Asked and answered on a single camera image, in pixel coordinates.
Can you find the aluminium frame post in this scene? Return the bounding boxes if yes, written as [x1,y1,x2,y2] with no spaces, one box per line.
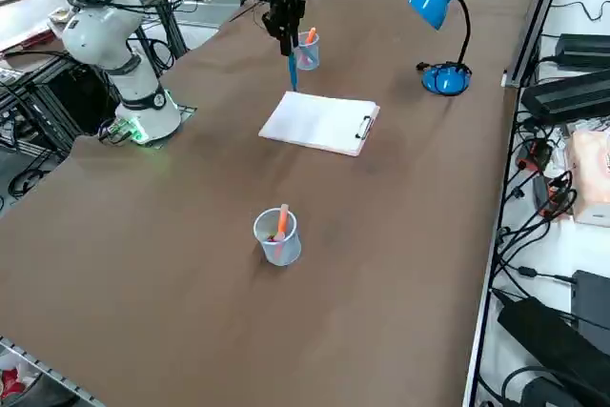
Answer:
[502,0,574,89]

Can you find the long black power brick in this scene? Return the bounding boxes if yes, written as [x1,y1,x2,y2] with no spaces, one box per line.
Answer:
[520,70,610,124]
[554,33,610,71]

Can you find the black lamp power cable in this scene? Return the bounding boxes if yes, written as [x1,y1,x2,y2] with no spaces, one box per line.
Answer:
[416,58,474,96]

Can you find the white paper sheet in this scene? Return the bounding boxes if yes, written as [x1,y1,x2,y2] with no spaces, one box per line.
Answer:
[259,91,376,153]

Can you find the orange and black device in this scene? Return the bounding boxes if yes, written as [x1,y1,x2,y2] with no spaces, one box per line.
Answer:
[517,136,556,172]

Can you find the tan clipboard with metal clip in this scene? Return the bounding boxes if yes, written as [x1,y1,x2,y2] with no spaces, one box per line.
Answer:
[257,90,381,158]

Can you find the blue highlighter pen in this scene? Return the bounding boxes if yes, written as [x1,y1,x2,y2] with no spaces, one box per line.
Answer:
[285,50,299,92]

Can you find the large black power adapter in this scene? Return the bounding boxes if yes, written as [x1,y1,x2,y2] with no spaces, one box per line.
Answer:
[497,294,610,383]

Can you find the translucent pen cup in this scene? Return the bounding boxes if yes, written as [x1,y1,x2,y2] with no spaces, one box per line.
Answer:
[253,207,302,267]
[294,31,321,71]

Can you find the black box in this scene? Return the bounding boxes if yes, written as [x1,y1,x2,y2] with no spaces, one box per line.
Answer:
[570,269,610,333]

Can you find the peach tissue pack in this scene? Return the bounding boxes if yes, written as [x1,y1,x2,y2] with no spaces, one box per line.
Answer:
[570,129,610,228]

